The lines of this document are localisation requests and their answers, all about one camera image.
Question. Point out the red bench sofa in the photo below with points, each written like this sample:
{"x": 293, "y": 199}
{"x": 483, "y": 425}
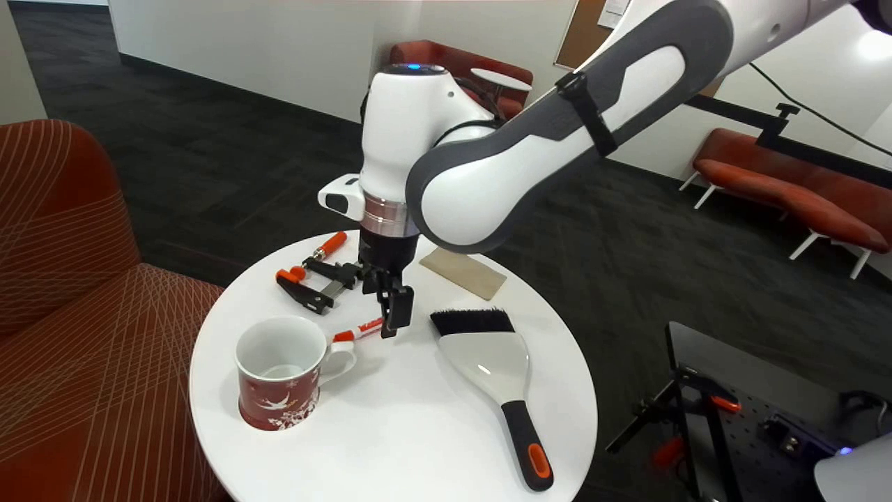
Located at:
{"x": 810, "y": 199}

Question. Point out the small white side table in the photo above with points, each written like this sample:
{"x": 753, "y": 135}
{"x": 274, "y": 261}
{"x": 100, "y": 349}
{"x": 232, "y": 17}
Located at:
{"x": 505, "y": 78}

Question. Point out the red corner armchair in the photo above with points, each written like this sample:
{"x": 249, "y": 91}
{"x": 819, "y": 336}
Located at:
{"x": 469, "y": 57}

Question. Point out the beige card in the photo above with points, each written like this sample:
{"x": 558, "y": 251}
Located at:
{"x": 469, "y": 277}

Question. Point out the black device blue light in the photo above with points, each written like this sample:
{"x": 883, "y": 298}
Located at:
{"x": 795, "y": 435}

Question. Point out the red and white mug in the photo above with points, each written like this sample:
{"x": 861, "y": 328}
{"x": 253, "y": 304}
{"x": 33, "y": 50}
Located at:
{"x": 279, "y": 400}

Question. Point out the white paper sheet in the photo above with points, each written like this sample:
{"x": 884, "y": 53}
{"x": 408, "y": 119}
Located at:
{"x": 615, "y": 13}

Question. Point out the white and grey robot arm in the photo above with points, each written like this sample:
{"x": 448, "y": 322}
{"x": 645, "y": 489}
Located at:
{"x": 483, "y": 177}

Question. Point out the red striped sofa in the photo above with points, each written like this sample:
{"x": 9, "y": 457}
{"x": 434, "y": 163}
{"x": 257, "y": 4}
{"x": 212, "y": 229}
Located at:
{"x": 73, "y": 324}

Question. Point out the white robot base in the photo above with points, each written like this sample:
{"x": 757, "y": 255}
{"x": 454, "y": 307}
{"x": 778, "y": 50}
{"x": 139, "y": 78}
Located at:
{"x": 861, "y": 474}

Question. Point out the black clamp orange grip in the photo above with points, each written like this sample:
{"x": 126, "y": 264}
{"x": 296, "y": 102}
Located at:
{"x": 707, "y": 418}

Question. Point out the orange and white marker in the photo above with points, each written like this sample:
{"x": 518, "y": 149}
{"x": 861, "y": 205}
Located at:
{"x": 359, "y": 330}

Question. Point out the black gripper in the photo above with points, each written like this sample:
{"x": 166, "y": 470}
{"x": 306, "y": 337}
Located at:
{"x": 388, "y": 251}

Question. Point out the black breadboard table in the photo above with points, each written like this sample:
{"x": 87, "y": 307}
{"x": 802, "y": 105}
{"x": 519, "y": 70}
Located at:
{"x": 742, "y": 358}

